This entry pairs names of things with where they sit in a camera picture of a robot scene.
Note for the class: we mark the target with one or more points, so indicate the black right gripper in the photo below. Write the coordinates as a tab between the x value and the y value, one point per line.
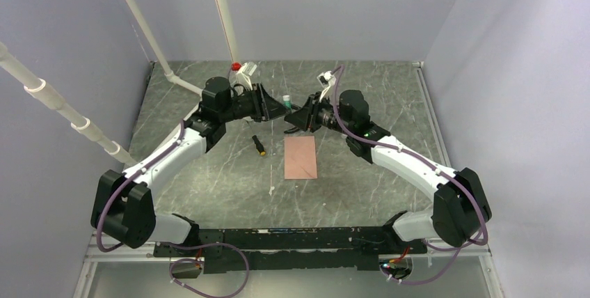
306	118

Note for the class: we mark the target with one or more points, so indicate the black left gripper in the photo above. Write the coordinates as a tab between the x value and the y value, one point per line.
266	107

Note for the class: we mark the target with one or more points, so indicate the pink paper envelope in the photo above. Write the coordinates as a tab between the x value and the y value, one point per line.
300	158

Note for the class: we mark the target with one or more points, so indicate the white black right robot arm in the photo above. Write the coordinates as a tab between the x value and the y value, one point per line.
459	210

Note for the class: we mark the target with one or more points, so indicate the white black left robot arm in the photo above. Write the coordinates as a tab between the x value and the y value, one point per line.
124	203

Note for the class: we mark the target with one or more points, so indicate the black yellow screwdriver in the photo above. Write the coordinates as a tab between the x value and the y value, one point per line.
258	144

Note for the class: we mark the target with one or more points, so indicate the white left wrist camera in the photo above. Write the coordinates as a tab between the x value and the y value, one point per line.
243	73

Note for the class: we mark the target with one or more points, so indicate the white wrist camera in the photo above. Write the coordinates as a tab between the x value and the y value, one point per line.
243	73
327	80

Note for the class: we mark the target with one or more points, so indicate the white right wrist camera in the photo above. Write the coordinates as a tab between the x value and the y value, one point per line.
327	80

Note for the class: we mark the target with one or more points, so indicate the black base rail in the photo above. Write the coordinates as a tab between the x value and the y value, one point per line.
358	247

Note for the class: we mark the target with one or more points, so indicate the aluminium extrusion frame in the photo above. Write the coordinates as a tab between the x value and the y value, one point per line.
127	272

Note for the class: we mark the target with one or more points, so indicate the white pvc pipe frame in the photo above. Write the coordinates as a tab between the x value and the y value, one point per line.
52	99

